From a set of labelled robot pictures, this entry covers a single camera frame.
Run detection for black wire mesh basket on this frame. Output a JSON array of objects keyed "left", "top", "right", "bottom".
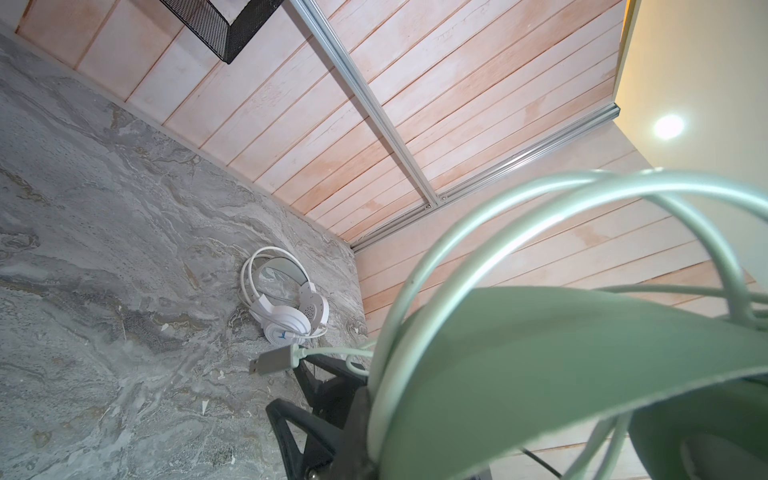
[{"left": 161, "top": 0, "right": 283, "bottom": 64}]

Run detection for white headphones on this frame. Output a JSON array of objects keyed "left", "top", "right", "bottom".
[{"left": 239, "top": 246, "right": 329, "bottom": 347}]

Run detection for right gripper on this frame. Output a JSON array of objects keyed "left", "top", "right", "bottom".
[{"left": 266, "top": 355, "right": 367, "bottom": 479}]

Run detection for aluminium frame bar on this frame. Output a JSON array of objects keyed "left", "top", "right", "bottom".
[{"left": 290, "top": 0, "right": 439, "bottom": 207}]

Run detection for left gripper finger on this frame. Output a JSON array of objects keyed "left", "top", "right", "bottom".
[{"left": 326, "top": 387, "right": 378, "bottom": 480}]

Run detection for green headphones with cable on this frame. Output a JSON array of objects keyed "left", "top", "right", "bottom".
[{"left": 250, "top": 169, "right": 767, "bottom": 479}]

